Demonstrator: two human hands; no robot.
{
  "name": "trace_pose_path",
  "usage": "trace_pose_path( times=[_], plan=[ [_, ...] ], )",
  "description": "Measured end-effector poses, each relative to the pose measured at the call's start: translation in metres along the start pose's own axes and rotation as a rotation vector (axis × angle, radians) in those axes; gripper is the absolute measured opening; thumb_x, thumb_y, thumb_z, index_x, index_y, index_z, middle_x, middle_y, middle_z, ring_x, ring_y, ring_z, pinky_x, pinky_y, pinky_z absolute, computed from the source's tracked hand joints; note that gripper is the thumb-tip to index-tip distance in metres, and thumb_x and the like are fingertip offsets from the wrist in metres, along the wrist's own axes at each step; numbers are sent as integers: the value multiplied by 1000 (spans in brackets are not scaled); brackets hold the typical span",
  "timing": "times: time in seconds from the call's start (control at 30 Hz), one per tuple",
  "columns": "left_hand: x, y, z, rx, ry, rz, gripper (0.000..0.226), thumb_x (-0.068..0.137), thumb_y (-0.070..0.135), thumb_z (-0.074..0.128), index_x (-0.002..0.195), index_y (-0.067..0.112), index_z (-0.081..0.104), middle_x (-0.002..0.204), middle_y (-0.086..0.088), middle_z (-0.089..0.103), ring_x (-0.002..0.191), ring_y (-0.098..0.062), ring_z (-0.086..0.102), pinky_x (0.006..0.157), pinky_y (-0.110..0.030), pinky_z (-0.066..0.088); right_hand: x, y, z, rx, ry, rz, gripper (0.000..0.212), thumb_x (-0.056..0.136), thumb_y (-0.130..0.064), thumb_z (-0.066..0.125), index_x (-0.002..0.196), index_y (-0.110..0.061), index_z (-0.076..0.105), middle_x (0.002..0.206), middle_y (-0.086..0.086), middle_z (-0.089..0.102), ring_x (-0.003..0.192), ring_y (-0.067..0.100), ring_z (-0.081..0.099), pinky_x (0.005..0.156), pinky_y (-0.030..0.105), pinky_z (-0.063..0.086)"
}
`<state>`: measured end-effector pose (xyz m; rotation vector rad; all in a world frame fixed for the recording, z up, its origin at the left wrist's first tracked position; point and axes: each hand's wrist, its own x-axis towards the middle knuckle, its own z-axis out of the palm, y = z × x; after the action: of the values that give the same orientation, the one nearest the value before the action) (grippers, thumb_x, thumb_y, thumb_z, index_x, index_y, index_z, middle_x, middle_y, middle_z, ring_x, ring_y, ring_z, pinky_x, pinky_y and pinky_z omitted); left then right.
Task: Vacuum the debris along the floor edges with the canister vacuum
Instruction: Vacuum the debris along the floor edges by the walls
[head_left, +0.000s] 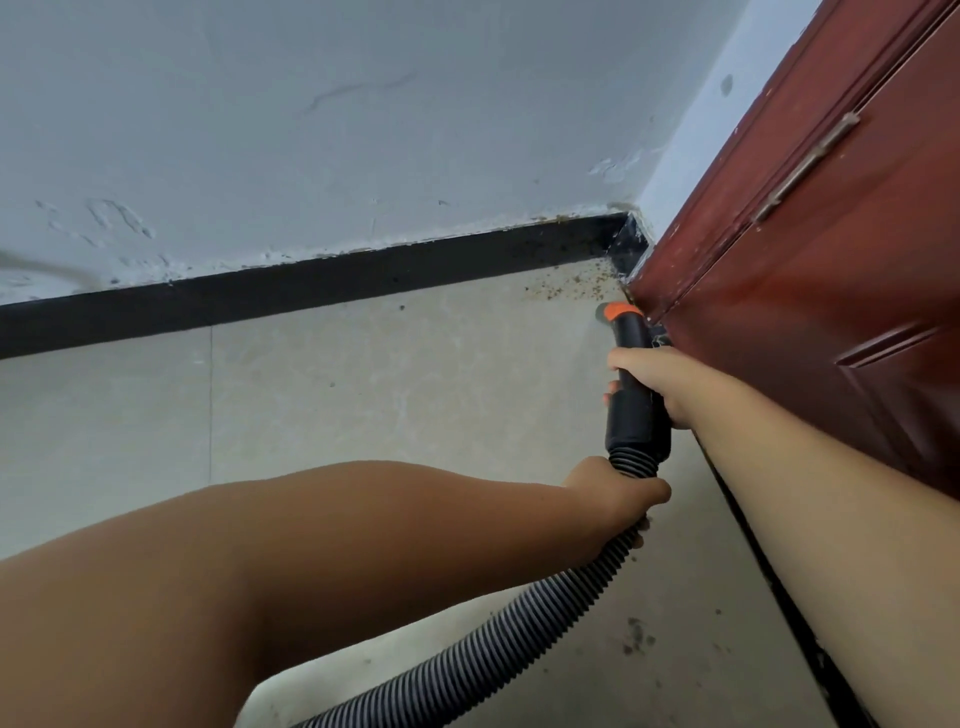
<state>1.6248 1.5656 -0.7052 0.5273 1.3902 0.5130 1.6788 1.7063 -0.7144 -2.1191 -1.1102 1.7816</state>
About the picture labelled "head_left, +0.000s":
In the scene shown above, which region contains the red-brown wooden door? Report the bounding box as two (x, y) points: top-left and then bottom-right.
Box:
(626, 0), (960, 502)

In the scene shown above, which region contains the metal door hinge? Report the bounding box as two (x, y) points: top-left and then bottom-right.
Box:
(752, 112), (862, 226)

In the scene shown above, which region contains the brown dirt debris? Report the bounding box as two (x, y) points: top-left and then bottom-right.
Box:
(517, 260), (661, 658)

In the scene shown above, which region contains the person's left hand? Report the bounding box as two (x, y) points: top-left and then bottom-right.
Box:
(562, 455), (673, 568)

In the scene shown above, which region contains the person's left forearm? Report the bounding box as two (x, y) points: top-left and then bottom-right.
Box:
(0, 459), (601, 728)

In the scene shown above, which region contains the black ribbed vacuum hose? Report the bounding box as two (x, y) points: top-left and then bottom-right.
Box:
(288, 302), (674, 728)

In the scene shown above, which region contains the black skirting board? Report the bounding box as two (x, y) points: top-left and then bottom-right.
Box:
(0, 211), (651, 361)

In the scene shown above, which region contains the person's right forearm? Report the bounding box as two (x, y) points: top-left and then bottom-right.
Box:
(686, 378), (960, 728)

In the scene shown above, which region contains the person's right hand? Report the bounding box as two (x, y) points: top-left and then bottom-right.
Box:
(602, 346), (733, 430)

